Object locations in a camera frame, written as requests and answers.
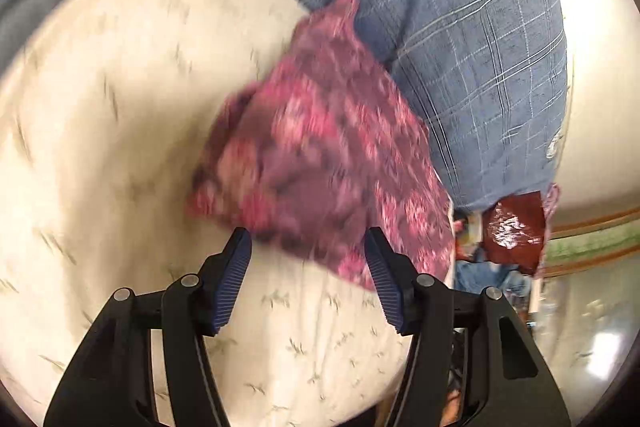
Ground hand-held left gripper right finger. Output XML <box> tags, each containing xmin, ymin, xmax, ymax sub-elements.
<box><xmin>364</xmin><ymin>227</ymin><xmax>572</xmax><ymax>427</ymax></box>

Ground purple floral garment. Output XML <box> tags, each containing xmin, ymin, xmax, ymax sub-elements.
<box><xmin>185</xmin><ymin>0</ymin><xmax>458</xmax><ymax>293</ymax></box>

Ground colourful small packets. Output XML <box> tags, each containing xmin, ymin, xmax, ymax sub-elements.
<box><xmin>452</xmin><ymin>212</ymin><xmax>486</xmax><ymax>263</ymax></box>

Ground light wooden frame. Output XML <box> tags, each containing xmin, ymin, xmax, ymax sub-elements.
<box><xmin>542</xmin><ymin>204</ymin><xmax>640</xmax><ymax>280</ymax></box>

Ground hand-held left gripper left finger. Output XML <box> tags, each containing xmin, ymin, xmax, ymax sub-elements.
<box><xmin>44</xmin><ymin>227</ymin><xmax>252</xmax><ymax>427</ymax></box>

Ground red-brown plastic bag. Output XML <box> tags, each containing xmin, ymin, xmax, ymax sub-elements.
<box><xmin>481</xmin><ymin>191</ymin><xmax>549</xmax><ymax>278</ymax></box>

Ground blue clothes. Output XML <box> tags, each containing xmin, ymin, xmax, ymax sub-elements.
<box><xmin>454</xmin><ymin>257</ymin><xmax>532</xmax><ymax>304</ymax></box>

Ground white leaf-print duvet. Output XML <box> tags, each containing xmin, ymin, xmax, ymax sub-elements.
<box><xmin>0</xmin><ymin>0</ymin><xmax>451</xmax><ymax>427</ymax></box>

